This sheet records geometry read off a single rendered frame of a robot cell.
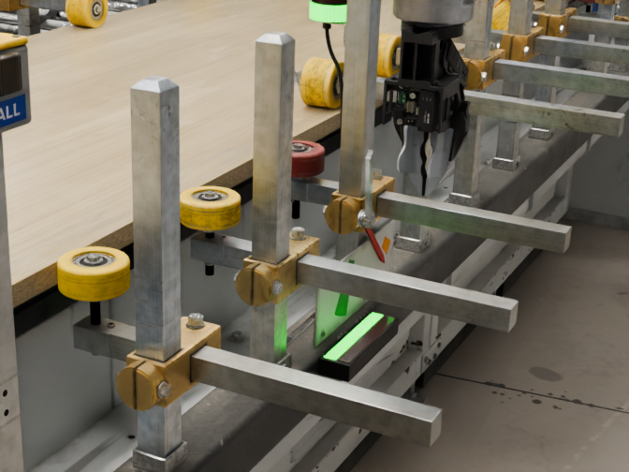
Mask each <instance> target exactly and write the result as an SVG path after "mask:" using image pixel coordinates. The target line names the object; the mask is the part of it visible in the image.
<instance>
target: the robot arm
mask: <svg viewBox="0 0 629 472"><path fill-rule="evenodd" d="M475 1H476V0H393V15H394V16H395V17H396V18H397V19H400V20H402V24H401V32H402V39H401V54H400V69H399V72H398V73H396V74H394V75H393V76H391V77H389V78H387V79H385V81H384V97H383V114H382V125H385V124H386V123H388V122H389V121H391V116H393V123H394V126H395V129H396V131H397V133H398V135H399V137H400V139H401V141H402V151H401V153H400V155H399V157H398V162H397V168H398V171H399V172H400V173H408V175H409V178H410V180H411V182H412V184H413V186H414V188H415V189H416V191H417V192H418V194H419V195H420V196H424V197H428V196H429V194H430V193H431V192H432V191H433V190H434V189H435V188H436V187H437V186H438V185H439V184H440V183H441V182H442V180H443V178H444V177H445V175H446V173H447V171H448V169H449V167H450V166H451V164H452V162H453V160H454V158H455V157H456V155H457V153H458V151H459V150H460V148H461V146H462V144H463V142H464V140H465V139H466V136H467V134H468V130H469V124H470V116H469V107H470V104H471V102H470V101H465V94H464V88H466V87H467V84H466V83H465V82H466V78H467V75H468V71H469V70H468V68H467V66H466V64H465V63H464V62H463V60H462V58H461V55H460V53H459V52H458V50H457V48H456V46H455V44H454V43H453V41H452V39H451V38H455V37H461V36H463V31H464V24H465V23H466V22H469V21H470V20H472V19H473V13H474V3H475ZM388 91H389V107H388V112H386V111H387V95H388ZM393 91H397V98H396V107H394V108H393V109H392V101H393ZM429 133H431V146H432V157H431V159H430V161H429V165H428V170H427V172H426V168H425V165H426V162H427V157H426V154H425V143H426V142H427V140H428V138H429Z"/></svg>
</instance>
